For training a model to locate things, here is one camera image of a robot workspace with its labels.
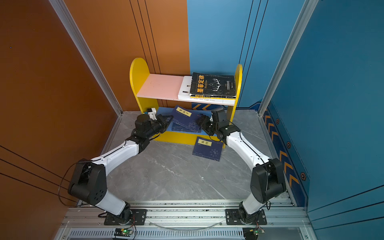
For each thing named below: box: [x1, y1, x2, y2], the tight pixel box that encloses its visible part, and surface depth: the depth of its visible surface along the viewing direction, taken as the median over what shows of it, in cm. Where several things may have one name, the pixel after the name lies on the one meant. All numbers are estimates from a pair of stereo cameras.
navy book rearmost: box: [192, 136, 224, 162], surface depth 99 cm
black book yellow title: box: [189, 72, 236, 96], surface depth 70 cm
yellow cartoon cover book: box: [189, 95, 236, 100], surface depth 67 cm
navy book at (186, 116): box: [172, 105, 201, 130], surface depth 88 cm
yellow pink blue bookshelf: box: [130, 58, 243, 148], surface depth 77 cm
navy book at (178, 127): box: [171, 122, 202, 133], surface depth 83 cm
